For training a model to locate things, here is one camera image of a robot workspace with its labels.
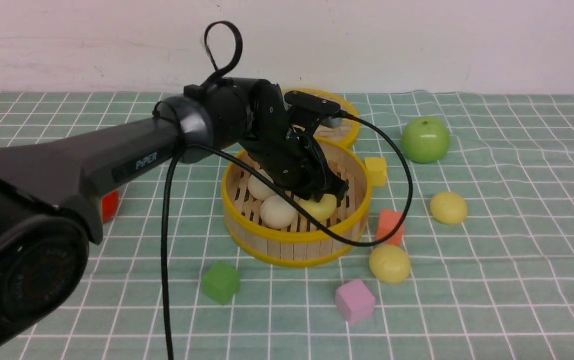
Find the yellow bun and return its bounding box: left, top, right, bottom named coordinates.
left=368, top=244, right=411, bottom=284
left=298, top=194, right=337, bottom=223
left=429, top=191, right=468, bottom=224

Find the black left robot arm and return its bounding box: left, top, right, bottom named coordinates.
left=0, top=78, right=348, bottom=346

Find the bamboo steamer tray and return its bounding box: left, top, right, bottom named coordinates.
left=220, top=137, right=373, bottom=268

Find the woven bamboo steamer lid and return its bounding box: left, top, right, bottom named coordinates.
left=282, top=88, right=361, bottom=148

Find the orange cube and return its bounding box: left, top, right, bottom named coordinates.
left=374, top=208, right=405, bottom=248

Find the green apple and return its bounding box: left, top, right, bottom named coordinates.
left=401, top=116, right=450, bottom=164

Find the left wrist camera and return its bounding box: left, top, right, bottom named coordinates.
left=284, top=89, right=343, bottom=132

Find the green checkered tablecloth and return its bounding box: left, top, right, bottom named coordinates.
left=0, top=90, right=574, bottom=360

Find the pink cube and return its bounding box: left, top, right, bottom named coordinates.
left=334, top=279, right=376, bottom=325

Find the white bun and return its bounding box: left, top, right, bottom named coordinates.
left=259, top=194, right=297, bottom=230
left=246, top=173, right=276, bottom=201

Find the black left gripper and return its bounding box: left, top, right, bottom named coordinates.
left=240, top=80, right=349, bottom=202

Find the yellow cube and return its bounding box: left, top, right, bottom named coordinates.
left=364, top=156, right=388, bottom=187

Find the red pomegranate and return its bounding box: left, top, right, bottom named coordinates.
left=101, top=190, right=120, bottom=224

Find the green cube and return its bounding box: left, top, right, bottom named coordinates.
left=201, top=260, right=241, bottom=306

